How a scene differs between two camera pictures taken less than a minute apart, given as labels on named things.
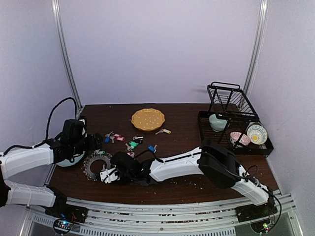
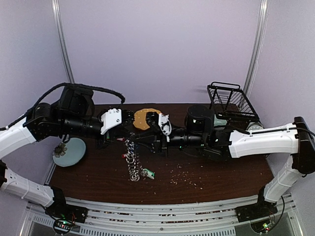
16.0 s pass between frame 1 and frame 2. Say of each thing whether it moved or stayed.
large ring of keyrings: moved
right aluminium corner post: stayed
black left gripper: moved
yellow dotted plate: stayed
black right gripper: moved
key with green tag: moved
